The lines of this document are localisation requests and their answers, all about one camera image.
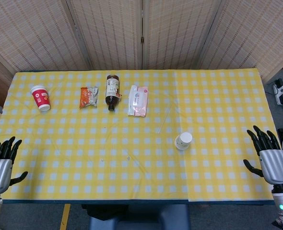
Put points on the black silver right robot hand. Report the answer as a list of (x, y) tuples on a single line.
[(274, 165)]

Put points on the white floral paper cup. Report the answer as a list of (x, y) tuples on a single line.
[(179, 144), (186, 138)]

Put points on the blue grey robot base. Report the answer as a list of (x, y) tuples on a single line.
[(141, 216)]

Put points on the red paper cup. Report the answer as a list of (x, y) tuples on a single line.
[(41, 98)]

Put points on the yellow white checked tablecloth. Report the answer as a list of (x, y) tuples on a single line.
[(96, 143), (223, 115)]

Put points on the white power strip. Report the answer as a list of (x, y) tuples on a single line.
[(281, 92)]

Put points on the yellow floor tape strip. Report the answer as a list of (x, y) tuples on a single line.
[(65, 216)]

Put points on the orange silver snack packet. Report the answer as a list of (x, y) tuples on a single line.
[(89, 97)]

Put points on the beige woven screen panel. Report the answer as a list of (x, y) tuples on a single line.
[(254, 36), (33, 33), (108, 31), (177, 31)]

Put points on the dark brown drink bottle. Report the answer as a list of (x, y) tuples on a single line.
[(112, 92)]

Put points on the pink white wet wipes pack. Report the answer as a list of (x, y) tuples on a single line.
[(137, 101)]

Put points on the brass screen hinge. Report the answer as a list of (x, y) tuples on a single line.
[(143, 39)]

